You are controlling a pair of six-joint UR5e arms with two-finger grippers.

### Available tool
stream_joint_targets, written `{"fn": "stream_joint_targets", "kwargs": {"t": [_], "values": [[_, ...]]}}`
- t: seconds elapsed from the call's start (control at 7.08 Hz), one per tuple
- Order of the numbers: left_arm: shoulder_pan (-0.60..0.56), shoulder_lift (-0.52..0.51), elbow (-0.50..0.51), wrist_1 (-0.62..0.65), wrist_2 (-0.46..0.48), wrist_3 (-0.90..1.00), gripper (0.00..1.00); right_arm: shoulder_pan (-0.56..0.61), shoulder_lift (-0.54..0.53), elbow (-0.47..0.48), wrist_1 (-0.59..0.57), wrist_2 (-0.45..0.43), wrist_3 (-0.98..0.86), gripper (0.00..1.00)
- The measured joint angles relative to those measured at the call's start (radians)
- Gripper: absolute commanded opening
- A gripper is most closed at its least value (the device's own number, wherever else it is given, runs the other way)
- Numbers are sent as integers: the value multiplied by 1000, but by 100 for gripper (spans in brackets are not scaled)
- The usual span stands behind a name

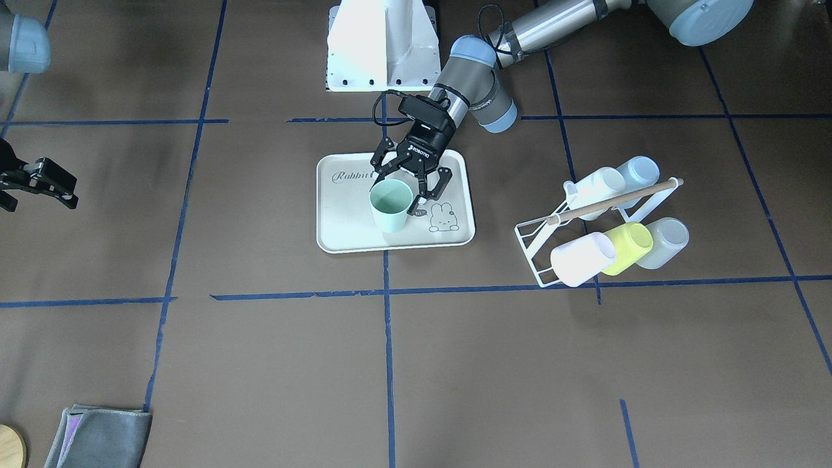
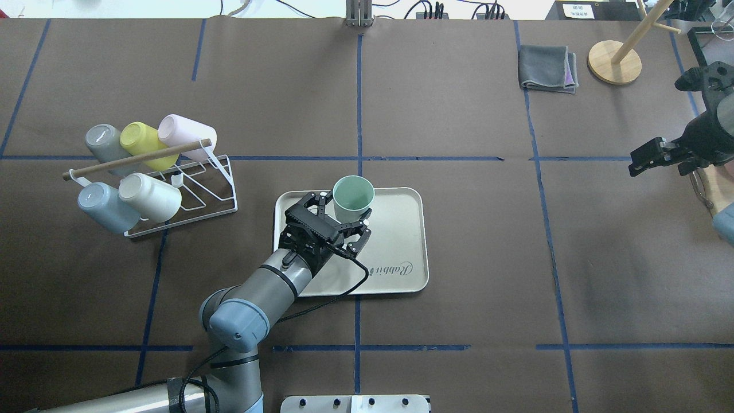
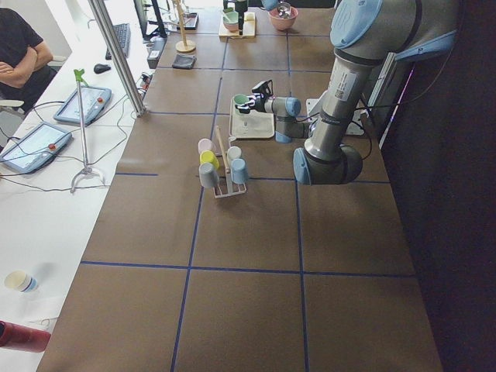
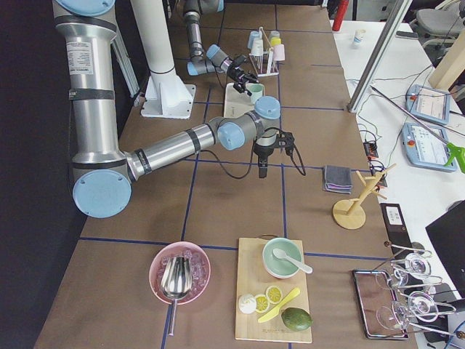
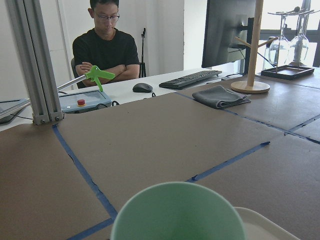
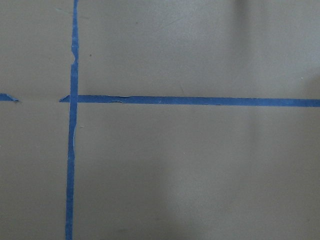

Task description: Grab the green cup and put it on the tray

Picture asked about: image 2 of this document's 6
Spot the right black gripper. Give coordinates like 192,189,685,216
627,61,733,177

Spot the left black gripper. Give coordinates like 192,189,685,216
278,192,372,272

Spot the green cup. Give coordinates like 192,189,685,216
332,175,375,223

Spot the beige rabbit tray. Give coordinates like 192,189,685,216
272,186,429,298

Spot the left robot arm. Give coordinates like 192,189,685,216
56,190,374,412

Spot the metal tray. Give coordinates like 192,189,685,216
687,27,734,67

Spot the white cup rack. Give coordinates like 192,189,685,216
63,139,238,239

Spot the white cream cup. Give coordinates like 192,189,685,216
118,173,182,223

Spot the pink cup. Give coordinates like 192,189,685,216
158,114,217,151

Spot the yellow cup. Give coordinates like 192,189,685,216
120,121,180,172

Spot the blue cup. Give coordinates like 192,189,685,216
77,181,141,233

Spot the grey cup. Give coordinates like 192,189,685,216
85,123,132,163

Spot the wooden mug tree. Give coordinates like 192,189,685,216
587,1,682,85

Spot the grey folded cloth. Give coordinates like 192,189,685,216
517,44,579,94

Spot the black box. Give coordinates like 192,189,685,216
545,1,641,22

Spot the metal cutting board handle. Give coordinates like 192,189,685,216
688,170,714,213

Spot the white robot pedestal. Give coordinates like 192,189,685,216
280,394,432,412

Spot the aluminium frame post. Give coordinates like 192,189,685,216
345,0,374,27

